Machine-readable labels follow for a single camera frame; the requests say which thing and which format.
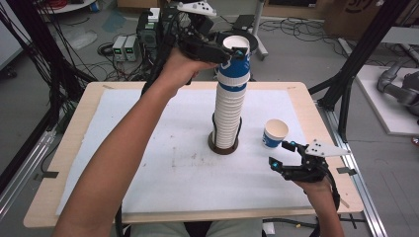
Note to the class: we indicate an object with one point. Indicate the aluminium floor rail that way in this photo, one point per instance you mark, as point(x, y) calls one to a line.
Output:
point(23, 177)
point(362, 184)

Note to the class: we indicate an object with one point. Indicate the white round table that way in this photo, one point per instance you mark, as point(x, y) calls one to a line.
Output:
point(69, 6)

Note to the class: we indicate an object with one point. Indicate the clear plastic bag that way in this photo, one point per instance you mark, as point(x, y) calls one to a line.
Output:
point(80, 38)

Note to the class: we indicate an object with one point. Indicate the cardboard box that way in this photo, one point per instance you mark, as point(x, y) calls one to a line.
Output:
point(352, 16)

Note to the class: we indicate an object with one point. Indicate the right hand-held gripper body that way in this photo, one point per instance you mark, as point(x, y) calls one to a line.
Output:
point(309, 171)

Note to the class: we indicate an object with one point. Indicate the white metal stand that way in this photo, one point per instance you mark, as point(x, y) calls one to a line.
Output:
point(258, 23)

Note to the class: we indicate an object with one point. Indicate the grey power supply unit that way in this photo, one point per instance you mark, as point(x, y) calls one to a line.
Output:
point(131, 47)
point(119, 47)

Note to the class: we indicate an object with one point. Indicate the blue banded paper cup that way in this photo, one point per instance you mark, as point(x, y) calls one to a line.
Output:
point(275, 130)
point(235, 67)

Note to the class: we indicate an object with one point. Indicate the stack of white paper cups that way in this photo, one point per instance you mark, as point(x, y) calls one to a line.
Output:
point(227, 115)

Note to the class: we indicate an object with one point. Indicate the person's right hand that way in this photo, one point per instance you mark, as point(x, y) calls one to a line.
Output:
point(314, 188)

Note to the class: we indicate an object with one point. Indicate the person's left hand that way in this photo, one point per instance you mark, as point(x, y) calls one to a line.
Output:
point(178, 70)

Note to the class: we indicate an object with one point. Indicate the black power supply box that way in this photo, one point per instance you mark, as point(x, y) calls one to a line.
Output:
point(145, 29)

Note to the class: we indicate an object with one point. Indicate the black tape strip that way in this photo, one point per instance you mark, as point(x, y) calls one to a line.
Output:
point(346, 171)
point(46, 175)

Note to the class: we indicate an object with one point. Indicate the white table mat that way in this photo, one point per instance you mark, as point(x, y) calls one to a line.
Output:
point(171, 184)

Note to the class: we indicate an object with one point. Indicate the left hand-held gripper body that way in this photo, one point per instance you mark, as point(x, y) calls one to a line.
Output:
point(204, 51)

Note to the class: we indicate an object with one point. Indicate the white power adapter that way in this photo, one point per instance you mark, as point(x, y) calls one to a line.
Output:
point(154, 14)

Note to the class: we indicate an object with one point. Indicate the black aluminium frame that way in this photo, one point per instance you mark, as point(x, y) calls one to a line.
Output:
point(369, 42)

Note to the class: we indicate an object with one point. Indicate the white floor board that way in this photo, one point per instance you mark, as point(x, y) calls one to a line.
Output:
point(378, 105)

